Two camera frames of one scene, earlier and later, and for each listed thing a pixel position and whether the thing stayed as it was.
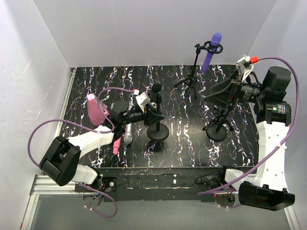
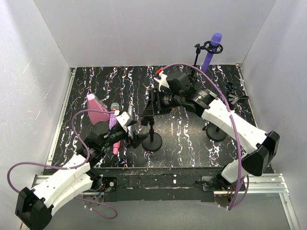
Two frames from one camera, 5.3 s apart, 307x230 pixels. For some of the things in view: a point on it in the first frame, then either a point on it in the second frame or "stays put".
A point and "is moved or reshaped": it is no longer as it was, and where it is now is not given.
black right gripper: (235, 87) to (155, 101)
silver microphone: (128, 138) stays put
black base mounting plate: (158, 184) stays put
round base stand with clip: (157, 132) is moved or reshaped
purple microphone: (216, 39) stays put
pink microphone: (116, 145) stays put
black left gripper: (147, 117) to (131, 134)
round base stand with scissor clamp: (216, 130) stays put
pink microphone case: (97, 110) stays put
